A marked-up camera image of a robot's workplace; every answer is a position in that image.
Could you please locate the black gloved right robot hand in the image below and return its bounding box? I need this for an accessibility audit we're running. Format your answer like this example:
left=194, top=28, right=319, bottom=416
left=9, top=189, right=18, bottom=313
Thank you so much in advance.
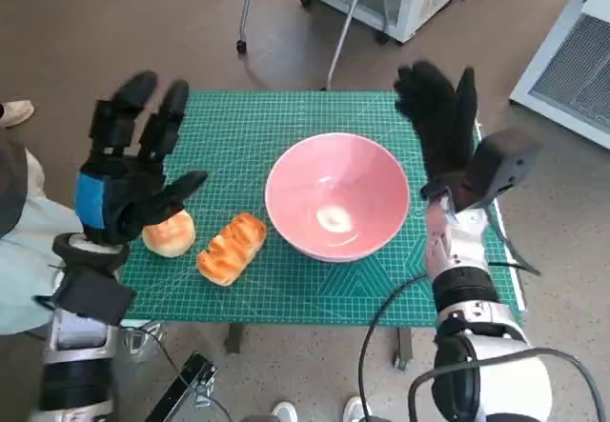
left=393, top=61, right=479, bottom=190

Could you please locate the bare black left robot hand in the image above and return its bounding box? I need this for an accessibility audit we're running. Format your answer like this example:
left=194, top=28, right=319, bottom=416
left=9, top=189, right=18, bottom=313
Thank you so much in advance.
left=73, top=70, right=210, bottom=247

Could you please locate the round toy bread bun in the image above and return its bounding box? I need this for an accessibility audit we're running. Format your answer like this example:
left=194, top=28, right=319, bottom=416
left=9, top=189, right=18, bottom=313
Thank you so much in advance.
left=141, top=208, right=196, bottom=257

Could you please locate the pink bowl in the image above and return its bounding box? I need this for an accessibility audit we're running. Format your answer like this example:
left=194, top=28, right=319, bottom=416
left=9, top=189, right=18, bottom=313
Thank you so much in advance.
left=264, top=131, right=411, bottom=264

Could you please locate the long striped toy bread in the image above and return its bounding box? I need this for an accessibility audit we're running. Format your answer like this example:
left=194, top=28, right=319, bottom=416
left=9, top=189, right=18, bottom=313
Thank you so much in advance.
left=196, top=211, right=268, bottom=288

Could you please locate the person's beige shoe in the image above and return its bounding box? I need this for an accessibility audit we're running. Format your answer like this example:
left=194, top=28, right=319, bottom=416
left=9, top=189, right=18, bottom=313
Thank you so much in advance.
left=0, top=100, right=35, bottom=129

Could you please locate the white cabinet with grey grille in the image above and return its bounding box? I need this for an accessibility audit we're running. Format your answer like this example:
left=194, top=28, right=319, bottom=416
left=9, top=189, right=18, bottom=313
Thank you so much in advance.
left=508, top=0, right=610, bottom=151

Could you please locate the grey mesh sneaker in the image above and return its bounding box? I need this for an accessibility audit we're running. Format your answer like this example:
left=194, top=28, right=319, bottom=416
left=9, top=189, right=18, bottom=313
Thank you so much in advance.
left=124, top=321, right=166, bottom=364

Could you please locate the green cutting mat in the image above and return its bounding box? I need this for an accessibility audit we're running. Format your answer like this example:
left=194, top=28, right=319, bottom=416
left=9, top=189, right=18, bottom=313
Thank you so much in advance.
left=118, top=90, right=523, bottom=327

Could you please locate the black table leg with caster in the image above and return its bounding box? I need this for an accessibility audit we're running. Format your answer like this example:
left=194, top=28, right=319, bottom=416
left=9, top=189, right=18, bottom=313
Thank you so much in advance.
left=393, top=325, right=415, bottom=371

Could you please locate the white shoe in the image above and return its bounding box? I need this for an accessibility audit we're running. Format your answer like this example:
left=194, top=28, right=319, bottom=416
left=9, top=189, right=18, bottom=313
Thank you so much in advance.
left=271, top=400, right=300, bottom=422
left=343, top=395, right=374, bottom=422

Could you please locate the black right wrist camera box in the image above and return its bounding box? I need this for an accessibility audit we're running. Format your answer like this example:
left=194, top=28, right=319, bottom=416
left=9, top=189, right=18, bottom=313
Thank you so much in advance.
left=457, top=128, right=544, bottom=214

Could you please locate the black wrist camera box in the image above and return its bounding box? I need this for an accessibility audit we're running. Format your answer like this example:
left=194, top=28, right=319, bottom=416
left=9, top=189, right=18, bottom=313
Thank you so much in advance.
left=457, top=128, right=544, bottom=214
left=54, top=267, right=137, bottom=326

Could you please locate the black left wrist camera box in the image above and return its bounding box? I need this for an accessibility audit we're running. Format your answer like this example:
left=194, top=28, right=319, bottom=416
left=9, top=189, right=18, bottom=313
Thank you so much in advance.
left=54, top=267, right=137, bottom=326

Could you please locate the thin black wire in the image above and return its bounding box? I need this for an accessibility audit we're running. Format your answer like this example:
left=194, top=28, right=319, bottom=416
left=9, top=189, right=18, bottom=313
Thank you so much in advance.
left=116, top=326, right=180, bottom=378

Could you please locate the black metal stand frame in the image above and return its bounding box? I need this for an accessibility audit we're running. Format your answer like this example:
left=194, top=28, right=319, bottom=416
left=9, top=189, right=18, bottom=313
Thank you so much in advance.
left=145, top=351, right=218, bottom=422

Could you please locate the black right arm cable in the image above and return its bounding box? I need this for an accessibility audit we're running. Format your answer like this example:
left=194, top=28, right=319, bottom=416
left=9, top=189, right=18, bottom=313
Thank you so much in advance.
left=357, top=273, right=430, bottom=422

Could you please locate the thick grey cable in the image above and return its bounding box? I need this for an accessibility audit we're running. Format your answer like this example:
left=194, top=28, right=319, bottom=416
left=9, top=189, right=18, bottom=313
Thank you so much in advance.
left=407, top=348, right=597, bottom=422

